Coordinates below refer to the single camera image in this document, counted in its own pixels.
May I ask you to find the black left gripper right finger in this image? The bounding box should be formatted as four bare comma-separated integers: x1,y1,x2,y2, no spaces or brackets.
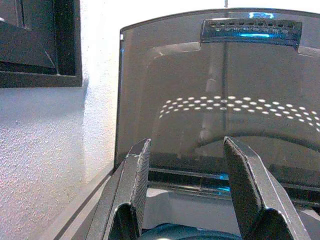
223,136,311,240

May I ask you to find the white top-loading washer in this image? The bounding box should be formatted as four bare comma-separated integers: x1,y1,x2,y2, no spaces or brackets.
52,172,320,240

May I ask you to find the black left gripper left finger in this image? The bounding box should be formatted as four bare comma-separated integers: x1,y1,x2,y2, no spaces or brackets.
89,138,153,240

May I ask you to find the dark window frame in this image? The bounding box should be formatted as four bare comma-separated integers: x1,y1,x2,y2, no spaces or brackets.
0,0,83,88

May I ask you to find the dark transparent washer lid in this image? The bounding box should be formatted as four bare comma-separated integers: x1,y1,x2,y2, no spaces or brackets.
113,8,320,208

